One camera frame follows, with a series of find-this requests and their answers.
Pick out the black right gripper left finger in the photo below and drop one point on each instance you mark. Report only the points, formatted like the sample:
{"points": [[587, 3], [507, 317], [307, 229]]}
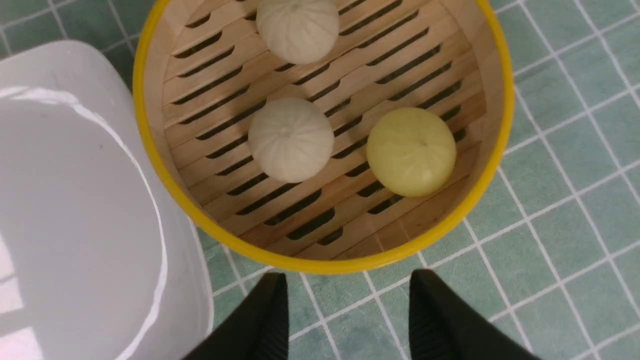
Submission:
{"points": [[258, 329]]}

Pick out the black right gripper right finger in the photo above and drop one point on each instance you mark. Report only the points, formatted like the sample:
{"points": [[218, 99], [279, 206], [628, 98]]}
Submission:
{"points": [[442, 326]]}

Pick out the yellow steamed bun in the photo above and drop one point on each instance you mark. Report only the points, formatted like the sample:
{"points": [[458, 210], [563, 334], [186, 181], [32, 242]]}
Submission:
{"points": [[411, 152]]}

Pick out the white steamed bun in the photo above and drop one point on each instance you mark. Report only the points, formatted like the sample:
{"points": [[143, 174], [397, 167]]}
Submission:
{"points": [[291, 140], [300, 32]]}

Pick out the white square plate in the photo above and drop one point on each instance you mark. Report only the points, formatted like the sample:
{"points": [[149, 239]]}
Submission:
{"points": [[98, 262]]}

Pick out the green checked tablecloth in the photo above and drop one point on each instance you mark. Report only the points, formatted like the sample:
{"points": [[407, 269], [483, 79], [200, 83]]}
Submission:
{"points": [[549, 254]]}

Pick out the yellow rimmed bamboo steamer basket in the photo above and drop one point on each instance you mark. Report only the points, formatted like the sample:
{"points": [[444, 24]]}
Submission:
{"points": [[202, 72]]}

